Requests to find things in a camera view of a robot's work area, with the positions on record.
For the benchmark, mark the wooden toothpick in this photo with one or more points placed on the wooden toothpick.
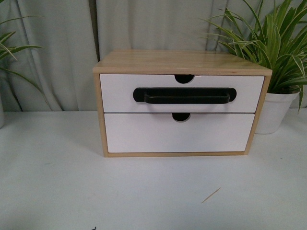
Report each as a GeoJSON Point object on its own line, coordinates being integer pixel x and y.
{"type": "Point", "coordinates": [210, 195]}

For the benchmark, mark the green spider plant right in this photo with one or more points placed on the green spider plant right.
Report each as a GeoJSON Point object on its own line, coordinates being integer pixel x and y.
{"type": "Point", "coordinates": [276, 41]}

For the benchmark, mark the green spider plant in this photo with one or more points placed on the green spider plant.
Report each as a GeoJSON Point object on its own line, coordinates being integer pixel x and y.
{"type": "Point", "coordinates": [8, 52]}
{"type": "Point", "coordinates": [276, 41]}

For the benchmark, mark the white top drawer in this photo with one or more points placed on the white top drawer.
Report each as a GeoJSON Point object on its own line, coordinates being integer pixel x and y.
{"type": "Point", "coordinates": [117, 93]}

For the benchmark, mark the green spider plant left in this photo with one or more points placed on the green spider plant left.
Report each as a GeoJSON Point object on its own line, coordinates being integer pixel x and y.
{"type": "Point", "coordinates": [8, 52]}

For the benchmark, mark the white drawer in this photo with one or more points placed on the white drawer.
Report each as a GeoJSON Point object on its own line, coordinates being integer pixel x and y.
{"type": "Point", "coordinates": [134, 133]}
{"type": "Point", "coordinates": [117, 93]}

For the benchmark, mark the black drawer handle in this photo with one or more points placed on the black drawer handle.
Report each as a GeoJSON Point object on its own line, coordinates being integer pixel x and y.
{"type": "Point", "coordinates": [184, 95]}

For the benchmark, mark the grey curtain backdrop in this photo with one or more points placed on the grey curtain backdrop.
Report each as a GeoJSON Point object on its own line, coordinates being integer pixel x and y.
{"type": "Point", "coordinates": [71, 36]}

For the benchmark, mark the wooden two-drawer cabinet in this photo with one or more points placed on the wooden two-drawer cabinet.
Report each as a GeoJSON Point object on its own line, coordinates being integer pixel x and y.
{"type": "Point", "coordinates": [184, 65]}

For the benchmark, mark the white bottom drawer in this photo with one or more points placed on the white bottom drawer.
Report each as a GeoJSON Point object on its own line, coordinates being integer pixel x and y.
{"type": "Point", "coordinates": [134, 133]}

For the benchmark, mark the white plant pot right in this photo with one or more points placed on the white plant pot right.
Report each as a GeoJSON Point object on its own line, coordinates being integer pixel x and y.
{"type": "Point", "coordinates": [273, 111]}

